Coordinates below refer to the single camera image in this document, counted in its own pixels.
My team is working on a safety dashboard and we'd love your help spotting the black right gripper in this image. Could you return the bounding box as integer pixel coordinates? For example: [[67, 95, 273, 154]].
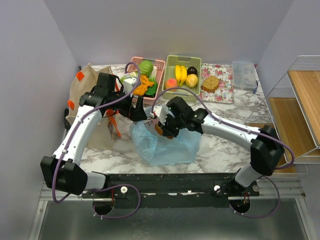
[[157, 113, 185, 139]]

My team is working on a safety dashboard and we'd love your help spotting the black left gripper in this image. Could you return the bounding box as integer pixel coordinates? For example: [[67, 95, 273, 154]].
[[109, 87, 148, 122]]

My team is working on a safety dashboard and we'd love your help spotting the yellow orange food piece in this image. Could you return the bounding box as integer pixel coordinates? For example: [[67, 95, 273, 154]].
[[133, 75, 155, 96]]

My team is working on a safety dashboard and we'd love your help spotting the white cauliflower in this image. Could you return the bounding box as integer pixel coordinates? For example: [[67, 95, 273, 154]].
[[120, 71, 138, 82]]

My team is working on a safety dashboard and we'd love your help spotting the pink orange peach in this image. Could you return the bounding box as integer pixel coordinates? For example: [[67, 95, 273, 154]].
[[164, 78, 178, 92]]

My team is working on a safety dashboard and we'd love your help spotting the light blue plastic grocery bag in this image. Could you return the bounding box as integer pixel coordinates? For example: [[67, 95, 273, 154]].
[[129, 107, 201, 166]]

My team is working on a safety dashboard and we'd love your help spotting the green cabbage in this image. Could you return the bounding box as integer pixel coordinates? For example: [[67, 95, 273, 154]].
[[138, 60, 154, 77]]

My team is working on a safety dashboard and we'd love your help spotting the beige canvas tote bag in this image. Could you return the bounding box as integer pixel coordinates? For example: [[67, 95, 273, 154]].
[[64, 64, 121, 150]]

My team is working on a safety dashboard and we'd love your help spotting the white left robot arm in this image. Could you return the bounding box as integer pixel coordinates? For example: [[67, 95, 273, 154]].
[[40, 72, 147, 198]]

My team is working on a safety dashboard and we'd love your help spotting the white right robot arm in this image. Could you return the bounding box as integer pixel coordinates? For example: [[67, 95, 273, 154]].
[[153, 97, 285, 196]]

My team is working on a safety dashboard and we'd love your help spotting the pink plastic basket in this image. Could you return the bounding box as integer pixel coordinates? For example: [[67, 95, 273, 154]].
[[126, 56, 166, 105]]

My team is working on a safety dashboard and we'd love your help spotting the green bok choy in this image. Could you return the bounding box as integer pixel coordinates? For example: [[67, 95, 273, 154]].
[[145, 66, 158, 96]]

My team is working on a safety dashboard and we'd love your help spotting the yellow pear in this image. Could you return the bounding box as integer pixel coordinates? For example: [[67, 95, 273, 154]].
[[185, 74, 199, 88]]

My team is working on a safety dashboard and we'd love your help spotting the brown bread slice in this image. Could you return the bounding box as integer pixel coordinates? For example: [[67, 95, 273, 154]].
[[201, 75, 220, 93]]

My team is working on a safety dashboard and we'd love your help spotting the yellow banana bunch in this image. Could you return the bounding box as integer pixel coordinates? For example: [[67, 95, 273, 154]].
[[175, 65, 187, 87]]

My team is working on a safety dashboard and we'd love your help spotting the dark purple plum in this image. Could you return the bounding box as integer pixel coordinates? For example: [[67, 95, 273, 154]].
[[187, 66, 198, 75]]

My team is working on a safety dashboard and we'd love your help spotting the floral rectangular tray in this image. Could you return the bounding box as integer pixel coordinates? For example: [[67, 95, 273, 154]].
[[199, 63, 234, 104]]

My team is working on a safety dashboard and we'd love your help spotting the green plastic basket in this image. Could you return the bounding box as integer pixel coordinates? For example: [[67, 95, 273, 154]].
[[162, 54, 202, 102]]

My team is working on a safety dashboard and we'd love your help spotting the clear plastic organizer box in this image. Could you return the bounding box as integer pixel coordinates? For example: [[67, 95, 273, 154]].
[[232, 61, 257, 92]]

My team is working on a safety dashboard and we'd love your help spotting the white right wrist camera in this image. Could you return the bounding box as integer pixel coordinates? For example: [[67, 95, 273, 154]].
[[150, 105, 169, 125]]

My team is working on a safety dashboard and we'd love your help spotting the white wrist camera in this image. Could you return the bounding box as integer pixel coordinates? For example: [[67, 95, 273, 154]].
[[122, 76, 137, 94], [150, 105, 169, 125]]

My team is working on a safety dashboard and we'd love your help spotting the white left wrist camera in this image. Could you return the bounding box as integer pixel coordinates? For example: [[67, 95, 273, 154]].
[[122, 76, 137, 94]]

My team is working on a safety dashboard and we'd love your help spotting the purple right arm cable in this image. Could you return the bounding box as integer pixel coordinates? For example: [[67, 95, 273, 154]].
[[152, 89, 296, 219]]

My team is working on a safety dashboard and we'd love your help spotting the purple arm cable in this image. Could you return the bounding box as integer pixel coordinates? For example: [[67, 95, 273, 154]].
[[51, 62, 142, 220], [152, 89, 296, 219]]

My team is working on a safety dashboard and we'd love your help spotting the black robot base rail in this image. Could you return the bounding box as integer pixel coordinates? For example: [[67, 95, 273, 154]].
[[82, 173, 260, 209]]

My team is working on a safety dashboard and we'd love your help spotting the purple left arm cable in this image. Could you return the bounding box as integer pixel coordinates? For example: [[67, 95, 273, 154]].
[[51, 62, 142, 220]]

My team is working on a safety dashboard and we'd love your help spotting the white wire wooden shelf rack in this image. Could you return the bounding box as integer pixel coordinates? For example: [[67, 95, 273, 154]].
[[245, 55, 320, 173]]

